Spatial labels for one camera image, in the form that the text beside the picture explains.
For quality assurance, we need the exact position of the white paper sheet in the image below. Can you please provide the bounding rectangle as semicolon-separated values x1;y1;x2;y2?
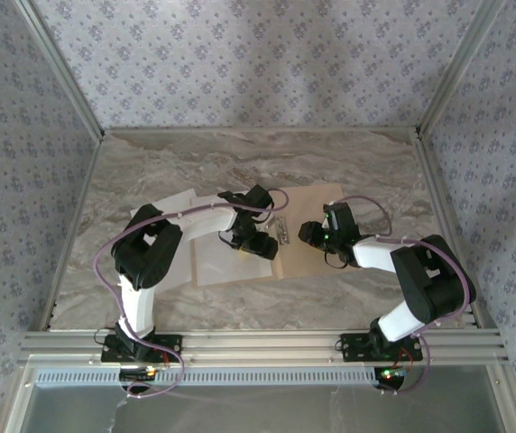
129;188;198;292
192;225;274;289

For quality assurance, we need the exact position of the brown cardboard folder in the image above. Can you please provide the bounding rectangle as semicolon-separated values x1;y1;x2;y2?
191;181;364;290

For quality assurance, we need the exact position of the grey metal lower tray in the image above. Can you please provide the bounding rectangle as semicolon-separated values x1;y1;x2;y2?
3;363;516;433

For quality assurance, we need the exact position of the aluminium front rail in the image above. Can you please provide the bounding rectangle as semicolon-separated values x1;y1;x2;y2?
19;330;511;367

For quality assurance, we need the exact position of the aluminium side rail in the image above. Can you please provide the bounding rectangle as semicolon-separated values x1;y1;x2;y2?
37;133;106;334
413;127;487;333

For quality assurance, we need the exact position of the aluminium back rail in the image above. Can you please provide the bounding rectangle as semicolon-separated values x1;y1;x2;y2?
102;126;419;134

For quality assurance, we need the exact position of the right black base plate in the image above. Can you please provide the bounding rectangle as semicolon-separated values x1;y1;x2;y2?
340;332;424;364

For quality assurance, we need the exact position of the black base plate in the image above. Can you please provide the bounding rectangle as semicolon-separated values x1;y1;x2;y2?
340;332;424;364
99;332;184;364

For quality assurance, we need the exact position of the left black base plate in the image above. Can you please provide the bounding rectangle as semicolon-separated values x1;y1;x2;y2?
99;332;184;364

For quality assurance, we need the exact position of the grey slotted cable duct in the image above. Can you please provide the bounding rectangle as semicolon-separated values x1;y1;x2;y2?
34;369;379;388

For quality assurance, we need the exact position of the aluminium frame post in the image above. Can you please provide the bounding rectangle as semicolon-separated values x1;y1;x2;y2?
414;0;508;136
13;0;106;140

